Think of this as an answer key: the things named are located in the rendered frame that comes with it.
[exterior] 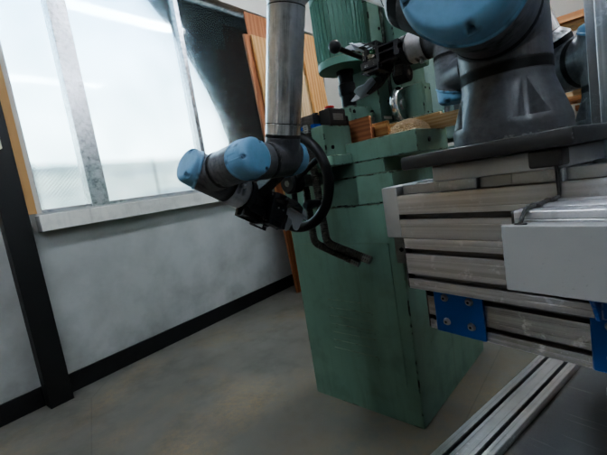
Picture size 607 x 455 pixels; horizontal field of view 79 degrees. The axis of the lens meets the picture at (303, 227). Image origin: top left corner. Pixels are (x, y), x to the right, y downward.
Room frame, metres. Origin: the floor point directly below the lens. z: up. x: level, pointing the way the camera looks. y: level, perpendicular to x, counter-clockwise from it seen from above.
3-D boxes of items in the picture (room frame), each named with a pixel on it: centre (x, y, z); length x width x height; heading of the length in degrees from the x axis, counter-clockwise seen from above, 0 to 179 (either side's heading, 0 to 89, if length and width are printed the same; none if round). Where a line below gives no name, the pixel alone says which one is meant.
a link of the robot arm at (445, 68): (0.88, -0.41, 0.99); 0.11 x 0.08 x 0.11; 11
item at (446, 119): (1.26, -0.29, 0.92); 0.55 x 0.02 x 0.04; 46
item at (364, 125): (1.24, -0.19, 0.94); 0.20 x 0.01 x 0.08; 46
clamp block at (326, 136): (1.18, -0.10, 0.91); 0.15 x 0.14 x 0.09; 46
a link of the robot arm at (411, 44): (0.95, -0.35, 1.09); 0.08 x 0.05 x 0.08; 136
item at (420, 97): (1.34, -0.47, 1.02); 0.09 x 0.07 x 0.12; 46
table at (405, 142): (1.24, -0.15, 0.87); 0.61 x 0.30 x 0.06; 46
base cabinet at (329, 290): (1.41, -0.31, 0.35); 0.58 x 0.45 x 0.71; 136
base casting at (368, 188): (1.41, -0.31, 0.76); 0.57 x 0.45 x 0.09; 136
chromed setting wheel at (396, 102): (1.33, -0.40, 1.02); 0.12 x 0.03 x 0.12; 136
